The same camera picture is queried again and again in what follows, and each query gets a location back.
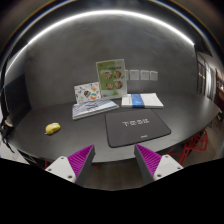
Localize white wall panel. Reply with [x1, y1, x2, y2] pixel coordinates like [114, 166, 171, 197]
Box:
[150, 71, 158, 81]
[130, 70, 140, 80]
[140, 70, 149, 80]

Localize grey striped book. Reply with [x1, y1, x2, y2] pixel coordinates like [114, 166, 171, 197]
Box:
[72, 99, 118, 120]

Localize yellow computer mouse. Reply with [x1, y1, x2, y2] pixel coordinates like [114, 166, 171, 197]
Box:
[45, 123, 61, 135]

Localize white ceiling light strip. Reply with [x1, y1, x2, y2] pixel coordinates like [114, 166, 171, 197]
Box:
[6, 10, 195, 74]

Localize black mouse pad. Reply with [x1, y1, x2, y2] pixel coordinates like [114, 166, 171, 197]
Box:
[105, 109, 171, 148]

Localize red metal table frame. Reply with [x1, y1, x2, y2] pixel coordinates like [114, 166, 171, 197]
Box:
[168, 130, 208, 165]

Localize white and blue book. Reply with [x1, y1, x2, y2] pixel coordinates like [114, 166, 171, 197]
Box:
[121, 93, 164, 108]

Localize green food poster booklet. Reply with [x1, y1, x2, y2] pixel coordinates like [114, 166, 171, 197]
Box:
[96, 59, 127, 99]

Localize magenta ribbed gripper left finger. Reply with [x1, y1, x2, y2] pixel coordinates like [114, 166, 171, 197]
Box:
[46, 145, 95, 186]

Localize white sticker sheet card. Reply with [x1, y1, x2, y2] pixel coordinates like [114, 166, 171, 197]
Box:
[74, 82, 101, 104]

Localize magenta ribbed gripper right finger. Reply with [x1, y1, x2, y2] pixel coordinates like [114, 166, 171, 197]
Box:
[134, 144, 182, 184]

